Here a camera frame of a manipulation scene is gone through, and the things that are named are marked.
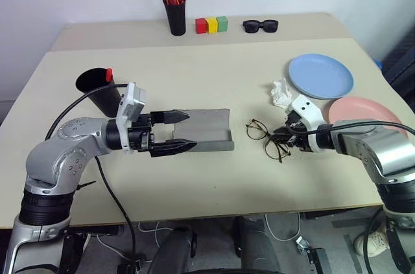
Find white floor cable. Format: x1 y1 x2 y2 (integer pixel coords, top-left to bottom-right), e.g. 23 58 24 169
263 212 303 242
138 221 178 240

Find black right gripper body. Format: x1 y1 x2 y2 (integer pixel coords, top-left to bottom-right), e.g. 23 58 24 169
284 109 312 152

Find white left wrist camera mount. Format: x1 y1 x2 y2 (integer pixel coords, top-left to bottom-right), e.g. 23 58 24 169
115 82 147 155

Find black sunglasses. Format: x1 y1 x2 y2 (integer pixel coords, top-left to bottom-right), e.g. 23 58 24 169
242 19 279 35

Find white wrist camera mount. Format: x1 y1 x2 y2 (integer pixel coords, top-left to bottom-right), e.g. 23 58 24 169
115 82 147 155
284 93 326 154

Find black woven chair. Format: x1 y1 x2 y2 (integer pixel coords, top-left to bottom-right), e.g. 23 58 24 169
378 32 415 104

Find pink plate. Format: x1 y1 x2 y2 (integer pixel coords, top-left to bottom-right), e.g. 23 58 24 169
327 96 409 138

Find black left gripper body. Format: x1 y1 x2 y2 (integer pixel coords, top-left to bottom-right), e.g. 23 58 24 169
126 111 156 154

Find tortoiseshell round eyeglasses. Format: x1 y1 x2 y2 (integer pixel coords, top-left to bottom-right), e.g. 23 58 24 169
244 119 293 164

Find small metal clamp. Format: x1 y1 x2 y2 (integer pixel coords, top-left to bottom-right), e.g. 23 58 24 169
295 236 313 253

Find dark grey rounded shape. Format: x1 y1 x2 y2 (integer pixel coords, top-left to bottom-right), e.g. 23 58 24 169
151 224 198 274
232 215 283 274

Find tall black pen holder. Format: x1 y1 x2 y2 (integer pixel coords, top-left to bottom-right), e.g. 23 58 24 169
163 1 187 37

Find crumpled white paper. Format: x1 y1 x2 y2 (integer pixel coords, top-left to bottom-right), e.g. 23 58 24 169
267 77 294 109

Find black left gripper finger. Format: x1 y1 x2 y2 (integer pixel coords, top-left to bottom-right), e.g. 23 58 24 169
149 109 191 125
149 138 199 159

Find black plastic cup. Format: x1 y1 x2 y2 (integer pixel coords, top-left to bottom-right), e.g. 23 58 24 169
75 67 123 118

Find white shoe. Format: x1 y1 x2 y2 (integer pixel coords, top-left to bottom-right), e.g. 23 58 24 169
353 227 390 258

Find red wooden block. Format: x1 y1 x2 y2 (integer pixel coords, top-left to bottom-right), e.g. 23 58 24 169
195 17 209 34

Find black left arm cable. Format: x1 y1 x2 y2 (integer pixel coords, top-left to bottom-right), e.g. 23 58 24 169
44 83 137 274

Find blue plate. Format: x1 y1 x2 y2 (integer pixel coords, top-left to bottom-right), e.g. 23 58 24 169
288 53 355 100

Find black table frame bar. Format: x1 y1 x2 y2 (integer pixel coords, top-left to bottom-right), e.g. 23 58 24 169
299 209 384 220

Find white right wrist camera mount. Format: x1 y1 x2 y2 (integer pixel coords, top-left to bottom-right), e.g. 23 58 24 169
284 93 326 154

